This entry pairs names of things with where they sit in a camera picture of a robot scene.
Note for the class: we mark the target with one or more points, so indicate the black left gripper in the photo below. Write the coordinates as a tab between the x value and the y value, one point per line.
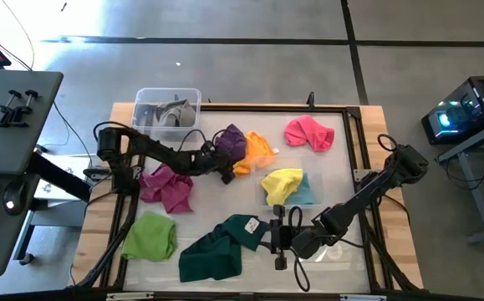
214	163

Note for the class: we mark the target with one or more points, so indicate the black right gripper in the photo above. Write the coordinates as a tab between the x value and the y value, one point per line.
281	238

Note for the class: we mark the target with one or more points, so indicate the purple towel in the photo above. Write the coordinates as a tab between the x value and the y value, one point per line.
235	144

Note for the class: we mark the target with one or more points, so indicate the orange towel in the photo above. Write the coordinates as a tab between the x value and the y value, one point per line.
258	152

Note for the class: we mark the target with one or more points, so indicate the magenta towel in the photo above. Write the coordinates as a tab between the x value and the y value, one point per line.
168	188

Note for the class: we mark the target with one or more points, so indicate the dark green towel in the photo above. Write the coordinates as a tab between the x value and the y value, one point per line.
212	255

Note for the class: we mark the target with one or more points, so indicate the yellow towel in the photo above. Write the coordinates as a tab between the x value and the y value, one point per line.
281	184

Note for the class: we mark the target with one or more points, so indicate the teal towel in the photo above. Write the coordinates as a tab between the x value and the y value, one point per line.
304	194

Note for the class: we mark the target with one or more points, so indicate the grey towel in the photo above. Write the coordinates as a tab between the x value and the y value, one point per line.
179	115

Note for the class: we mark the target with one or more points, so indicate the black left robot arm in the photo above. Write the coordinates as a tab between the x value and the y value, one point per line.
158	152

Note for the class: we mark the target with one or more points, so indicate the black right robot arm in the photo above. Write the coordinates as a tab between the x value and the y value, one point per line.
367	192

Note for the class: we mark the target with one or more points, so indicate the white table mat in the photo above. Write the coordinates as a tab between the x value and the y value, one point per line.
225	196

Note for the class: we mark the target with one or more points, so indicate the clear plastic bin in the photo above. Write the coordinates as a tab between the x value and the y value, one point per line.
319	184
145	125

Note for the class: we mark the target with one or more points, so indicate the light green towel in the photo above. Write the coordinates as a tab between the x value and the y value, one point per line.
149	238

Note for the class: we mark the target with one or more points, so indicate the pink towel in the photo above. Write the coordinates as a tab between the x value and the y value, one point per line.
308	131

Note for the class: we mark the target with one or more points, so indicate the black desk support beam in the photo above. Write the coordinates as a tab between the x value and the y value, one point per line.
57	175

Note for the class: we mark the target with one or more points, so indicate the black screw clamp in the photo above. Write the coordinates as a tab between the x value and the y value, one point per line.
25	106
5	115

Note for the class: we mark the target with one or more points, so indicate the black computer mouse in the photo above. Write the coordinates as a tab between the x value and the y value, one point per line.
15	196

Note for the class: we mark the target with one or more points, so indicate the dark grey desk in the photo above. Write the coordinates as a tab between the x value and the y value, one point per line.
11	121

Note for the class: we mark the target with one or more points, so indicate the black desk caster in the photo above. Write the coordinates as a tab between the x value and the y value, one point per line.
26	259

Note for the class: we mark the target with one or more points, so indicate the grey side table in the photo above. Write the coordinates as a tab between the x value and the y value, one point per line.
480	184

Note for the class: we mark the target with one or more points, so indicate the computer tower with coloured lights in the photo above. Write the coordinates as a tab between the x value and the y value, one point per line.
463	113

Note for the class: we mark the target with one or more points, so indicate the black metal table frame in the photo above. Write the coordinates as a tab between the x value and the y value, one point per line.
266	108

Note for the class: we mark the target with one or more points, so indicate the white edge bracket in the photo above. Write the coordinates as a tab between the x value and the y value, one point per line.
129	296
363	297

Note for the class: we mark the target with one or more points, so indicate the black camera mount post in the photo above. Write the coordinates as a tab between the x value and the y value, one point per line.
310	99

